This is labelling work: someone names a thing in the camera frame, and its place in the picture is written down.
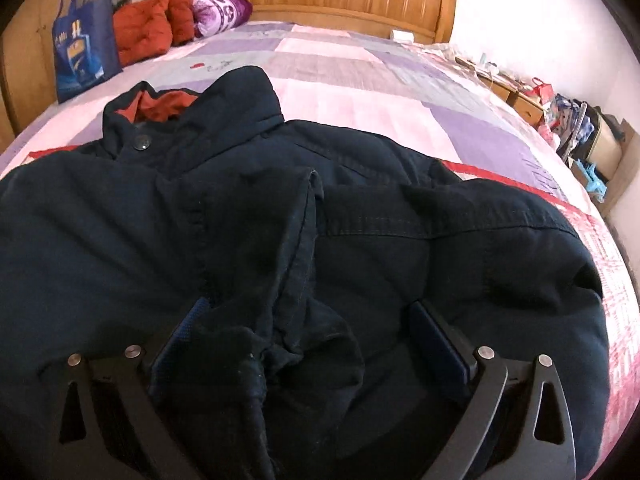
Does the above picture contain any dark navy jacket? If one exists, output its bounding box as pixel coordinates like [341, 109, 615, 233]
[1, 66, 610, 479]

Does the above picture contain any pile of colourful clothes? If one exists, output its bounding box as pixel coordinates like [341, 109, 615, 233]
[537, 94, 599, 162]

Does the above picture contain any light blue cloth item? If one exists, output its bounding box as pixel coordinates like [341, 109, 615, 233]
[574, 159, 608, 203]

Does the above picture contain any cardboard box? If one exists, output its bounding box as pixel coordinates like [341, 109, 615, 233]
[570, 106, 639, 218]

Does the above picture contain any wooden nightstand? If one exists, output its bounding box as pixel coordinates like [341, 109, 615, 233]
[456, 58, 544, 128]

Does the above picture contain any purple pink checkered bedspread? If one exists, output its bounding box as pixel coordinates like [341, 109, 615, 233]
[1, 22, 639, 465]

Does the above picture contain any wooden wardrobe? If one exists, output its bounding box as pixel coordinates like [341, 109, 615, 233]
[1, 0, 60, 150]

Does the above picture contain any blue paper shopping bag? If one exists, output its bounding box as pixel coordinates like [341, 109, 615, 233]
[52, 0, 122, 104]

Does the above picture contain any orange red padded coat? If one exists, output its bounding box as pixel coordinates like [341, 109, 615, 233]
[113, 0, 195, 66]

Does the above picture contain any purple patterned pillow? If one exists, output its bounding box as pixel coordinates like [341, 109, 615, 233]
[192, 0, 253, 37]

